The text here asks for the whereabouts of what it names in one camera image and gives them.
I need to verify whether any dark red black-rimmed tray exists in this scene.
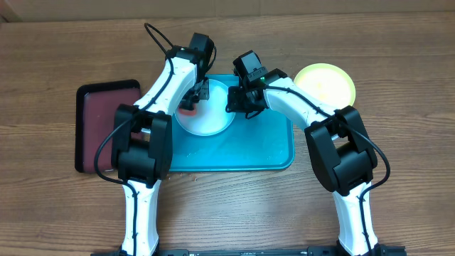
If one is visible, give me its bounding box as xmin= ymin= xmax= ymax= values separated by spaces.
xmin=75 ymin=80 xmax=141 ymax=174

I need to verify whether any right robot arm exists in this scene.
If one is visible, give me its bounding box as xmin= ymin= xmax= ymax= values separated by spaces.
xmin=226 ymin=50 xmax=378 ymax=255

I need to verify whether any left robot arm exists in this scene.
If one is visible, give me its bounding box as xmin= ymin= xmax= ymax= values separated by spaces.
xmin=111 ymin=33 xmax=215 ymax=255

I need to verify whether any yellow-green plate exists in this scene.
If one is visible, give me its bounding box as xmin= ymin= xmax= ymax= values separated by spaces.
xmin=294 ymin=63 xmax=356 ymax=109

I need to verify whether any teal plastic serving tray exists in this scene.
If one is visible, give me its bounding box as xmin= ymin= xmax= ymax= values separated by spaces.
xmin=170 ymin=75 xmax=294 ymax=173

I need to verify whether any light blue plate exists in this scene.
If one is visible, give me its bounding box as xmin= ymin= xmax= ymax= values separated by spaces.
xmin=175 ymin=79 xmax=235 ymax=137

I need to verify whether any green and red sponge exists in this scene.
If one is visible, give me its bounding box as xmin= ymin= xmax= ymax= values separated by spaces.
xmin=178 ymin=105 xmax=197 ymax=116

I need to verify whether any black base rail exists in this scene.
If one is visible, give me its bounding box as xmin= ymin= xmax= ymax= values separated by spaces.
xmin=91 ymin=245 xmax=407 ymax=256

